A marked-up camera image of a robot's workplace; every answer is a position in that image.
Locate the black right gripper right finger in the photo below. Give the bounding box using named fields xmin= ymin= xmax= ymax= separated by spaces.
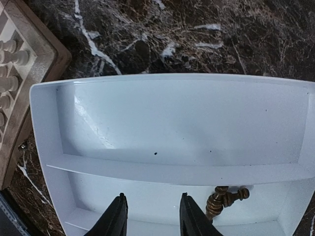
xmin=180 ymin=193 xmax=222 ymax=236

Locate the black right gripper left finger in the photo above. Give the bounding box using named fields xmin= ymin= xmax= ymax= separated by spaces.
xmin=85 ymin=193 xmax=128 ymax=236

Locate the white divided plastic tray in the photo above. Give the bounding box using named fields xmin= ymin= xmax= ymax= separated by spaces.
xmin=30 ymin=73 xmax=315 ymax=236

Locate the wooden chess board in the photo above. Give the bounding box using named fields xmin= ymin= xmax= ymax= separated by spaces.
xmin=0 ymin=0 xmax=71 ymax=189

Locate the dark pieces cross cluster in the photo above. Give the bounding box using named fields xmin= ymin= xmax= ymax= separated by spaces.
xmin=205 ymin=186 xmax=250 ymax=221

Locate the white chess piece row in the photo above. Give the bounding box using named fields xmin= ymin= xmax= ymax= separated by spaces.
xmin=0 ymin=39 xmax=36 ymax=135

